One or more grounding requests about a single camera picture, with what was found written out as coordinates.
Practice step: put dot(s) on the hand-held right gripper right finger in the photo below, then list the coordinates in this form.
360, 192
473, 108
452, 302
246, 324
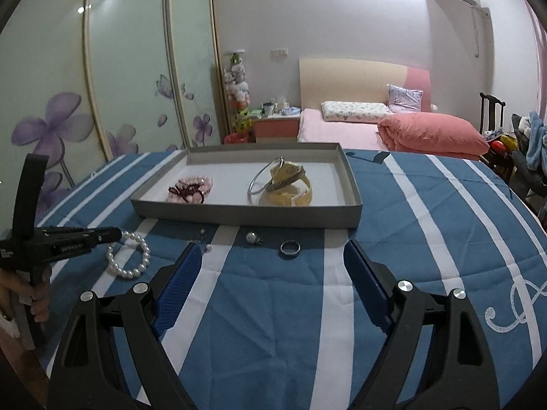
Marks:
365, 282

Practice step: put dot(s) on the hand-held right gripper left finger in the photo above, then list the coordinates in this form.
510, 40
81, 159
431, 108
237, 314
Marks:
177, 282

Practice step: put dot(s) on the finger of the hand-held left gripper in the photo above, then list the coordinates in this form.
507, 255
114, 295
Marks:
85, 234

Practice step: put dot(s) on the yellow wrist watch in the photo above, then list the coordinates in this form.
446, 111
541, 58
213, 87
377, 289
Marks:
295, 196

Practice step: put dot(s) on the grey cardboard tray box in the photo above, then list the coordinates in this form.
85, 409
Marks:
226, 179

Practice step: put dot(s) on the thin silver bangle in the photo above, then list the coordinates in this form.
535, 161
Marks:
250, 190

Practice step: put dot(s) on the person's left hand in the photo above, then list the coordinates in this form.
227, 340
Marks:
42, 303

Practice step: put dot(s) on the pearl earring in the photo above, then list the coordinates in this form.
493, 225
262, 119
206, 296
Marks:
251, 237

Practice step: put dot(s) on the blue striped tablecloth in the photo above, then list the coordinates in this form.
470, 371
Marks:
277, 307

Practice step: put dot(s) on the pink folded quilt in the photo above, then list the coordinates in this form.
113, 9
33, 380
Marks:
431, 134

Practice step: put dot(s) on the floral sliding door wardrobe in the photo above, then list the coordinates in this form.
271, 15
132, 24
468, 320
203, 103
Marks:
128, 72

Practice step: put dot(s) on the white patterned pillow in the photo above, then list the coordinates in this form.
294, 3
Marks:
354, 112

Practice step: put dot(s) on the pink nightstand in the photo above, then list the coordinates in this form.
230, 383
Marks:
275, 128

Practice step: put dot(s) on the purple floral pillow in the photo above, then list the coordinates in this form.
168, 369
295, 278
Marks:
404, 98

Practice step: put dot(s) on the red yellow toy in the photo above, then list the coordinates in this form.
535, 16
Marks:
499, 144

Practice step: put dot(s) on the grey clothes pile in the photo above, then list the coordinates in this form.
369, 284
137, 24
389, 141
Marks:
530, 179

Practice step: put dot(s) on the white mug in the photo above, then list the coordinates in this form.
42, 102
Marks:
268, 109

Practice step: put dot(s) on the stack of plush toys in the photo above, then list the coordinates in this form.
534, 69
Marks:
237, 85

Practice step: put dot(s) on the bed with beige pink headboard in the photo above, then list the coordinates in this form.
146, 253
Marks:
342, 77

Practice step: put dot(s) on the dark wooden chair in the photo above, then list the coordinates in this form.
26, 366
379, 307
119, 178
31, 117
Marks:
491, 111

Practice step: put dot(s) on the blue plush garment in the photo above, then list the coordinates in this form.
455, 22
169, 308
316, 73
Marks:
537, 136

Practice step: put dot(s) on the pink curtain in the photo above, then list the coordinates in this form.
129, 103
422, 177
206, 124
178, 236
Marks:
540, 51

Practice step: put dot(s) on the white wall switch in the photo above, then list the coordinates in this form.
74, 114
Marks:
279, 53

